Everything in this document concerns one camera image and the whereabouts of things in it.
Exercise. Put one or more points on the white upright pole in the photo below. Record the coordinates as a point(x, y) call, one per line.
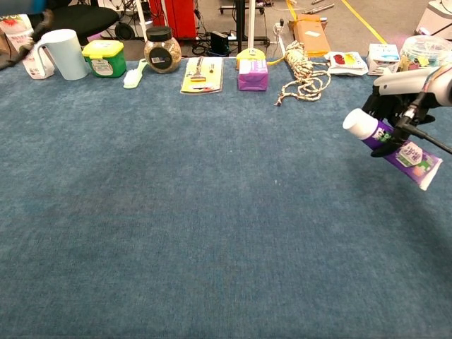
point(251, 24)

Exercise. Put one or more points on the black box device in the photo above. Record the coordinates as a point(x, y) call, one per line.
point(219, 42)

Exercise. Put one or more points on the drink bottle yellow cap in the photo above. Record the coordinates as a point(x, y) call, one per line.
point(33, 69)

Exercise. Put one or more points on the black office chair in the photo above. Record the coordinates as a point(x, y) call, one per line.
point(81, 17)

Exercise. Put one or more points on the white slanted frame leg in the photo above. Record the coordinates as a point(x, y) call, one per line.
point(141, 14)

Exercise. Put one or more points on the clear tub of binder clips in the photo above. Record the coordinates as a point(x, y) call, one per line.
point(425, 49)

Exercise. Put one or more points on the light blue plastic pitcher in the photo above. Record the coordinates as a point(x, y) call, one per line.
point(69, 56)

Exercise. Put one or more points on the razor in yellow package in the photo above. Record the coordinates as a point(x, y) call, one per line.
point(203, 76)

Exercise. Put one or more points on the glass jar black lid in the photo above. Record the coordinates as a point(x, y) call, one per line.
point(163, 53)

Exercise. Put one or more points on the white blue milk carton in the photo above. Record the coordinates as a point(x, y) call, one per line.
point(383, 56)

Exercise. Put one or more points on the purple small carton box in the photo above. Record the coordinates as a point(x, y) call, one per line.
point(252, 76)

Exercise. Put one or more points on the white snack packet red yellow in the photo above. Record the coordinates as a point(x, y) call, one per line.
point(347, 63)

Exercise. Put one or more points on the mint green scrubbing brush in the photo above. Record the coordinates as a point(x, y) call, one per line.
point(133, 78)

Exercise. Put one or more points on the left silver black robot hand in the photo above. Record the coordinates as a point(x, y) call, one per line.
point(35, 37)

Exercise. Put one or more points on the green container yellow lid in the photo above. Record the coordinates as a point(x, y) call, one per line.
point(104, 60)

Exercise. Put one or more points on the yellow tape measure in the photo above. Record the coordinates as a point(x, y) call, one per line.
point(250, 54)

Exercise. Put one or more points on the purple white toothpaste tube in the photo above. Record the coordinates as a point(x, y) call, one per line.
point(363, 125)

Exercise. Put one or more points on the red cabinet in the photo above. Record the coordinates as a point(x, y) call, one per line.
point(173, 17)

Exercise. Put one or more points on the brown cardboard box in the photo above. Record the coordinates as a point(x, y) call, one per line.
point(312, 35)

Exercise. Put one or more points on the blue felt table mat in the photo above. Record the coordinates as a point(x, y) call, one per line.
point(176, 212)

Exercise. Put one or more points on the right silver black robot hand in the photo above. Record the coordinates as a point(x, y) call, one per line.
point(402, 83)

